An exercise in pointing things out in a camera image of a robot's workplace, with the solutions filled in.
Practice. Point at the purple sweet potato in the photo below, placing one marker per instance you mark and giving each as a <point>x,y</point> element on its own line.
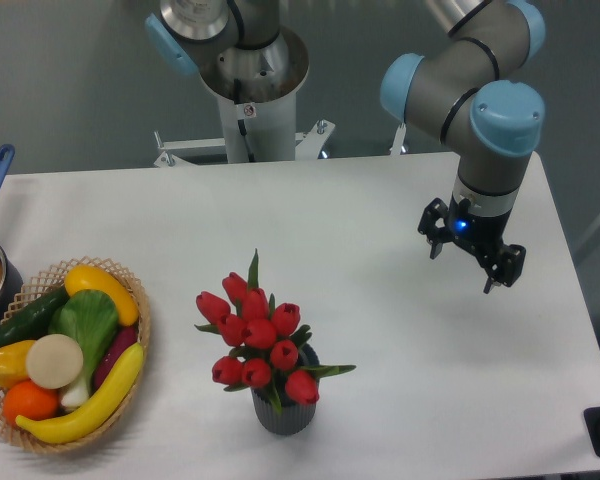
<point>123,339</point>

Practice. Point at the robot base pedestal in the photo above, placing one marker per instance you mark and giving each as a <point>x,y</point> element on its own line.
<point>252,64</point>

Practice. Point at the white metal mounting frame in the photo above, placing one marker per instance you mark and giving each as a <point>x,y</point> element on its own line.
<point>309,145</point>

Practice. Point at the green cucumber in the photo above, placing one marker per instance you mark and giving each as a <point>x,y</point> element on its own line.
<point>32,321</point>

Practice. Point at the green bok choy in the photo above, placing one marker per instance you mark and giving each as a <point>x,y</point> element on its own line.
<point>90,318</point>

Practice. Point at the woven wicker basket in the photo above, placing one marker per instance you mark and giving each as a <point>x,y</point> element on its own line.
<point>45,282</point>

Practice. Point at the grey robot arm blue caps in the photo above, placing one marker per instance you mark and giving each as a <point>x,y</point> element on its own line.
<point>464,98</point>

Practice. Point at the dark grey ribbed vase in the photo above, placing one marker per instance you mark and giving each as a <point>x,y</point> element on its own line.
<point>292,418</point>

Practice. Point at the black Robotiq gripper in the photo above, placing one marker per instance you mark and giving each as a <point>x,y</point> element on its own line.
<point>476,231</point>

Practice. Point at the yellow squash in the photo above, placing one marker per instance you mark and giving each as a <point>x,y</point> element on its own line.
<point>87,277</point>

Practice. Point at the red tulip bouquet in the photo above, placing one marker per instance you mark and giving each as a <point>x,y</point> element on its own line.
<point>265,340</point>

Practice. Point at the beige round disc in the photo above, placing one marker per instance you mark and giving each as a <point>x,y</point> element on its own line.
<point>54,361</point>

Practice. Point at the yellow bell pepper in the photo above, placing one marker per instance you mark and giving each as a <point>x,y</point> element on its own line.
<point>13,368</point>

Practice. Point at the yellow banana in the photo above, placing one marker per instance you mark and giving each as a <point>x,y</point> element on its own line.
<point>97,409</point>

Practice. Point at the orange fruit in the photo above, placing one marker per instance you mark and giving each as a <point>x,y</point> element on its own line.
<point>31,401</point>

